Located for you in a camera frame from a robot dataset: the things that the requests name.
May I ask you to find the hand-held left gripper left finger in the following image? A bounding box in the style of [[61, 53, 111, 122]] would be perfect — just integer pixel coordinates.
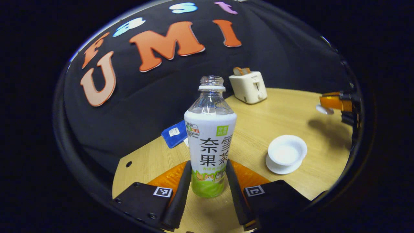
[[110, 160, 192, 231]]

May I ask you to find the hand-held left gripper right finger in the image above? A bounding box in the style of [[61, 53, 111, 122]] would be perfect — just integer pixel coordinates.
[[225, 159, 311, 231]]

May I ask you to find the clear water bottle white label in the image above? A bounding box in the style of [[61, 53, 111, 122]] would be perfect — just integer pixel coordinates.
[[184, 76, 237, 198]]

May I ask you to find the white teacup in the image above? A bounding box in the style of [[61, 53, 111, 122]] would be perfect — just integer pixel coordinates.
[[268, 135, 308, 166]]

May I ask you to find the white saucer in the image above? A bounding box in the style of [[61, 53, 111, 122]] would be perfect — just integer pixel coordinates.
[[266, 152, 303, 175]]

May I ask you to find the blue towel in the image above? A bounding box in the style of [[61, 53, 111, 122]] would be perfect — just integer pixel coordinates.
[[161, 120, 189, 149]]

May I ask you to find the white toaster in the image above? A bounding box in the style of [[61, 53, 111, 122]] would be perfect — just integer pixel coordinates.
[[229, 71, 268, 105]]

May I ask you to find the black backdrop cloth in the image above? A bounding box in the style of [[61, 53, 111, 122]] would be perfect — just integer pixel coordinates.
[[63, 0, 354, 177]]

